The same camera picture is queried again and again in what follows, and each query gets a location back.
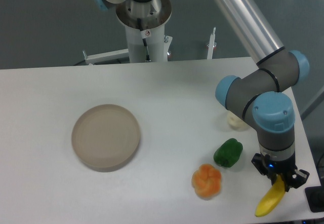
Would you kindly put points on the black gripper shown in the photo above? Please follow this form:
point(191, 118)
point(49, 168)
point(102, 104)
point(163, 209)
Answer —
point(292, 177)

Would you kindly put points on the yellow banana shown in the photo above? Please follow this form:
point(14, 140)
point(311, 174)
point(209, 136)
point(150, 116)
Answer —
point(272, 198)

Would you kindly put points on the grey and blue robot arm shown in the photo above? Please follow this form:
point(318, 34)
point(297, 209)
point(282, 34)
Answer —
point(258, 99)

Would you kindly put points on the black device at table edge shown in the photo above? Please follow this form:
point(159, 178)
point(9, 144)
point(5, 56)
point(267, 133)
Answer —
point(314, 197)

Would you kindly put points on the green bell pepper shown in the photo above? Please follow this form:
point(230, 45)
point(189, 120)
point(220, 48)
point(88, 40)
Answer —
point(228, 153)

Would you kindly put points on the white garlic bulb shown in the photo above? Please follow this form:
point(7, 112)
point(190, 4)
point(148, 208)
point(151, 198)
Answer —
point(235, 122)

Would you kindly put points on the peeled orange mandarin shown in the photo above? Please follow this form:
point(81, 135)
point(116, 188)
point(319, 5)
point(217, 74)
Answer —
point(206, 181)

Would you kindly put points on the beige round plate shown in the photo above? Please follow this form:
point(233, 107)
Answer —
point(106, 137)

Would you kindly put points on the white right bracket bar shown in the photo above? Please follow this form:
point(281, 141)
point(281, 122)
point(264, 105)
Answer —
point(211, 44)

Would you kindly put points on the white bracket bar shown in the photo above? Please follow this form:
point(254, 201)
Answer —
point(105, 57)
point(211, 44)

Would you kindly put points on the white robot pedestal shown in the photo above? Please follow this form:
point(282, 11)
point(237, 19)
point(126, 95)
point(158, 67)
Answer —
point(144, 22)

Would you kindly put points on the white left bracket bar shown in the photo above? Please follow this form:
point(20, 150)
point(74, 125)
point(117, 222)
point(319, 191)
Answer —
point(105, 57)

